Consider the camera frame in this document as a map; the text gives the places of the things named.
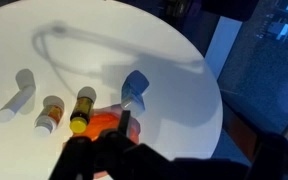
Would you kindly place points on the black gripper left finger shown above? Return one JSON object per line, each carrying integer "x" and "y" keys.
{"x": 75, "y": 156}

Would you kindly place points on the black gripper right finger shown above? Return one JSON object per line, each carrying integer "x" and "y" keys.
{"x": 127, "y": 150}

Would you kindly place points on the yellow and brown bottle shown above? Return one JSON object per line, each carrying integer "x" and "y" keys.
{"x": 81, "y": 111}

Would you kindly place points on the orange plastic bag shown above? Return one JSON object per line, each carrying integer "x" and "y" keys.
{"x": 100, "y": 125}

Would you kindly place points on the white bottle with orange label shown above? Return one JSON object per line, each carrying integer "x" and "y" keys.
{"x": 49, "y": 118}

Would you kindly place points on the tall white bottle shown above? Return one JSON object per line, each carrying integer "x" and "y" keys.
{"x": 15, "y": 103}

